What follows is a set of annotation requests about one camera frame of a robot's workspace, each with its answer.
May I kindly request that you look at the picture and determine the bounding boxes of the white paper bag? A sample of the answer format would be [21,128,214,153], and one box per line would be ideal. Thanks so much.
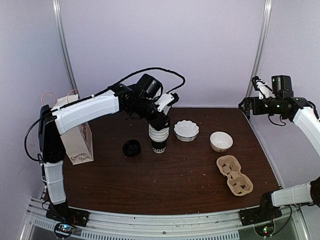
[41,89,94,165]

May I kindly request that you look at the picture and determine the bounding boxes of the white round bowl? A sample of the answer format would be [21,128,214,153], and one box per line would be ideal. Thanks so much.
[209,131,234,153]

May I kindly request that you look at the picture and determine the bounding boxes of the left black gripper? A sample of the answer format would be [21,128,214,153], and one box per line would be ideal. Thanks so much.
[130,97,171,131]

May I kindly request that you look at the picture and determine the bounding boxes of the right aluminium post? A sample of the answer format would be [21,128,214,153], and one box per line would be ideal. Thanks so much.
[245,0,273,97]

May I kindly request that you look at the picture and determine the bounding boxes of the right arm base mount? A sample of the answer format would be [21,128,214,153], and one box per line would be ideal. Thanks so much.
[239,207,282,226]

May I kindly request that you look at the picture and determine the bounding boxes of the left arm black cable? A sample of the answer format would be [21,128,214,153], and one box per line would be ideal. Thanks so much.
[24,66,186,162]

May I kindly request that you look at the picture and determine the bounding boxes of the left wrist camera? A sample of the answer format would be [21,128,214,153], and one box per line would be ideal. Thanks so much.
[155,93,179,115]

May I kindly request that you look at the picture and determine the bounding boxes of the aluminium post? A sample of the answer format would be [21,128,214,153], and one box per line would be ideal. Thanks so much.
[245,0,273,97]
[52,0,78,90]

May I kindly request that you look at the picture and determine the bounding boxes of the aluminium front rail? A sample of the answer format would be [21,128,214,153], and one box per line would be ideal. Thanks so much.
[17,197,311,240]

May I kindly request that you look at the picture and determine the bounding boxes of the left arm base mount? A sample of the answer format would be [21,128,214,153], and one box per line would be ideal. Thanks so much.
[45,202,90,227]

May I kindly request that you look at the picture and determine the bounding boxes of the stack of paper cups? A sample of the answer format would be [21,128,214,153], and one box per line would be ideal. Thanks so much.
[148,125,170,154]

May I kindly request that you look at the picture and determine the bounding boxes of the cardboard cup carrier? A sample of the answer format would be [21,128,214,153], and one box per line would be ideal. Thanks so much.
[216,155,254,197]

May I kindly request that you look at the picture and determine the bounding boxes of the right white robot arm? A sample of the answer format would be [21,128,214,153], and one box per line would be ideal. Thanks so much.
[238,75,320,221]

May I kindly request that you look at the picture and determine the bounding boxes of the left aluminium post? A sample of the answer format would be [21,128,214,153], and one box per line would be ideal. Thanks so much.
[52,0,78,90]

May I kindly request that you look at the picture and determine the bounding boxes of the white scalloped bowl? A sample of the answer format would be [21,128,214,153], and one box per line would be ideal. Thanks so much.
[173,120,200,142]

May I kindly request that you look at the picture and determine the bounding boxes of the black lid on table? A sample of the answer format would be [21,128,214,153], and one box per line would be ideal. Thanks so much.
[122,139,142,157]

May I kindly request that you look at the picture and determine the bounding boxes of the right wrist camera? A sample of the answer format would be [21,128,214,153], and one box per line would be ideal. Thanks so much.
[251,76,272,100]

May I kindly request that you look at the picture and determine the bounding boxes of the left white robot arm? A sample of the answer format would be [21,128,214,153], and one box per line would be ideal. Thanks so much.
[38,74,178,222]

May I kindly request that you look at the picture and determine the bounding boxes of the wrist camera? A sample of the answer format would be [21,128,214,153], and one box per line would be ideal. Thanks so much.
[251,76,272,100]
[155,93,179,115]

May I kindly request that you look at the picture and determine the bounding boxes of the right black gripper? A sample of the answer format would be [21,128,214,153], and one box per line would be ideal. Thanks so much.
[238,95,282,116]

